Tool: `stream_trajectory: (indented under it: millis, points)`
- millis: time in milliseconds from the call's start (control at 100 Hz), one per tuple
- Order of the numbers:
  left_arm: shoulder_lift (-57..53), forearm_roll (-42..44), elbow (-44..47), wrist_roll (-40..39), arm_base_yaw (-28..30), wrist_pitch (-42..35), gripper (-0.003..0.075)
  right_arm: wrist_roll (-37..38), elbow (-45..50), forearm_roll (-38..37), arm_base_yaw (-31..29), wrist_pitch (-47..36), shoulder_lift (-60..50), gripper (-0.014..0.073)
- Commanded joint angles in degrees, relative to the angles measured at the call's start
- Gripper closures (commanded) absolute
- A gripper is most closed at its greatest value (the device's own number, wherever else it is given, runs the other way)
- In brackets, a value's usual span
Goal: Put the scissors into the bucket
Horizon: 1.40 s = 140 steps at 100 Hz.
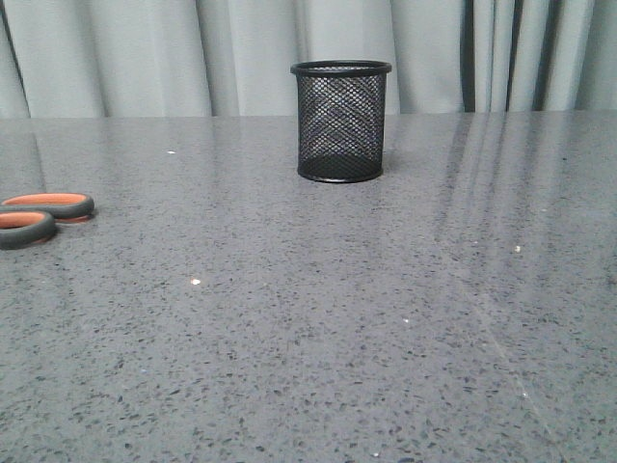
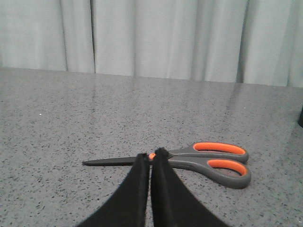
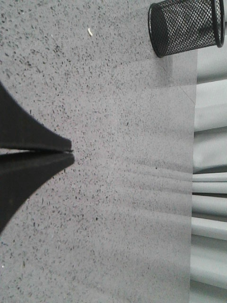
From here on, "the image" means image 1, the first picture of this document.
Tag grey orange scissors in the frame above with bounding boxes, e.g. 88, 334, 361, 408
1, 193, 94, 249

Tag black mesh pen bucket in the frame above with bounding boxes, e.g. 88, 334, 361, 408
290, 60, 391, 183

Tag grey curtain backdrop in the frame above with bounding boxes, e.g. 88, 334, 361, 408
1, 1, 616, 118

